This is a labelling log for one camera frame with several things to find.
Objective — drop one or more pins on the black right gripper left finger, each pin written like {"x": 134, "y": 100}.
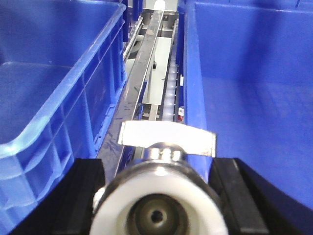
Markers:
{"x": 68, "y": 209}

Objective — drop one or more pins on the metal valve with white handle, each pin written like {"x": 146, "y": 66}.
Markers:
{"x": 160, "y": 194}

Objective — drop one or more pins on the blue shelf box right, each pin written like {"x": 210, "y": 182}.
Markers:
{"x": 248, "y": 77}

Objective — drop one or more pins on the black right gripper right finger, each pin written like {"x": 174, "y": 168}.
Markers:
{"x": 251, "y": 205}

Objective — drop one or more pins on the blue shelf box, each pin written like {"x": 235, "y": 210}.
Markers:
{"x": 248, "y": 77}
{"x": 61, "y": 75}

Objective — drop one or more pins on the blue shelf box left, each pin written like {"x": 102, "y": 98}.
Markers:
{"x": 61, "y": 75}

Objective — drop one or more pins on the white roller track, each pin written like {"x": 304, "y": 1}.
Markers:
{"x": 170, "y": 83}

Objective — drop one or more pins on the steel shelf divider rail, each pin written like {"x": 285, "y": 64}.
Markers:
{"x": 111, "y": 152}

